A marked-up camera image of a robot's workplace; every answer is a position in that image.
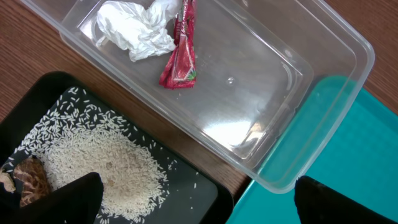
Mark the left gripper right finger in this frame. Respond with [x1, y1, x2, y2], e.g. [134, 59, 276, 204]
[294, 175, 397, 224]

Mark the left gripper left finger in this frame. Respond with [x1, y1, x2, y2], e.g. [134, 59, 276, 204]
[1, 172, 104, 224]

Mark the brown food scrap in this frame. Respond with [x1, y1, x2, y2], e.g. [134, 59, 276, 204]
[1, 157, 50, 210]

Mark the red snack wrapper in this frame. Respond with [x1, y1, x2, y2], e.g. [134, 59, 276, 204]
[159, 0, 197, 90]

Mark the white napkin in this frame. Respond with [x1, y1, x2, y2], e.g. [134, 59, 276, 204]
[96, 0, 182, 62]

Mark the pile of white rice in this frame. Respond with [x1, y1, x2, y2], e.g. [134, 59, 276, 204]
[7, 86, 200, 224]

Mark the black plastic tray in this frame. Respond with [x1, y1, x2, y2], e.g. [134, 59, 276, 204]
[1, 72, 234, 224]

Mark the teal serving tray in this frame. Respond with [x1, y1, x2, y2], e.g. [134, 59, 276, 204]
[229, 76, 397, 224]

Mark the clear plastic storage bin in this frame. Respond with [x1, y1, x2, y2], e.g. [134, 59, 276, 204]
[26, 0, 375, 194]

